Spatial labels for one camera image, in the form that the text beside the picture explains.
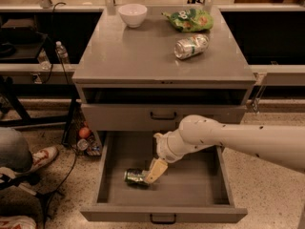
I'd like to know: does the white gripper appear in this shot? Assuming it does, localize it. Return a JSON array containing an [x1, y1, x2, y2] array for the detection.
[[144, 133, 177, 184]]

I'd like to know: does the white red sneaker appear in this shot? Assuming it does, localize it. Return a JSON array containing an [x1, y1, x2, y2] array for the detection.
[[30, 146, 58, 173]]

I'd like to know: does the white bowl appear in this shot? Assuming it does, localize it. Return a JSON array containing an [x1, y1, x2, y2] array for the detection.
[[118, 4, 148, 28]]

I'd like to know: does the grey drawer cabinet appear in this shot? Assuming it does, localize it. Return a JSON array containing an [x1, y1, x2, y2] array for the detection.
[[71, 5, 257, 151]]

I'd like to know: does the orange fruit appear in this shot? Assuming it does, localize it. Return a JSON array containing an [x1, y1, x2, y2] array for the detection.
[[78, 127, 91, 139]]

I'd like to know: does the green chip bag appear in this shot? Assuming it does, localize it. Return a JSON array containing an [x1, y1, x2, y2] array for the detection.
[[162, 9, 214, 32]]

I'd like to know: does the open bottom grey drawer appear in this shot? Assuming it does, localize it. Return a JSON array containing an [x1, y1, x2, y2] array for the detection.
[[81, 132, 248, 224]]

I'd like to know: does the closed middle grey drawer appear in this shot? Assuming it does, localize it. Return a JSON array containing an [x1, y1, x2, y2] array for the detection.
[[81, 104, 246, 131]]

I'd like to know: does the small clear jar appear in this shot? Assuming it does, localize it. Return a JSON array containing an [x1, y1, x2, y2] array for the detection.
[[77, 139, 89, 151]]

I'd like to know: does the person leg in jeans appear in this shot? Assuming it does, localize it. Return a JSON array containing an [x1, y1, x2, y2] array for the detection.
[[0, 127, 32, 173]]

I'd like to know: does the black tripod stand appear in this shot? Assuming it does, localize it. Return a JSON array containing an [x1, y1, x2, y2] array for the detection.
[[0, 173, 63, 225]]

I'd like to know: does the clear water bottle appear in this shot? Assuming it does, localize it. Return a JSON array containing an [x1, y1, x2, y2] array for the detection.
[[56, 41, 70, 65]]

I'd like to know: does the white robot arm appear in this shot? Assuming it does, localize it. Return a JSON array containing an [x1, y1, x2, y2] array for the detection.
[[144, 114, 305, 184]]

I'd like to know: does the silver green soda can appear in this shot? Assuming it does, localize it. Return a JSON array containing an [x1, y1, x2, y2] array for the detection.
[[173, 34, 210, 60]]

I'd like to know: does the black floor cable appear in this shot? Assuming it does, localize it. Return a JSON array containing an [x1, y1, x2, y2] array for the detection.
[[41, 55, 80, 229]]

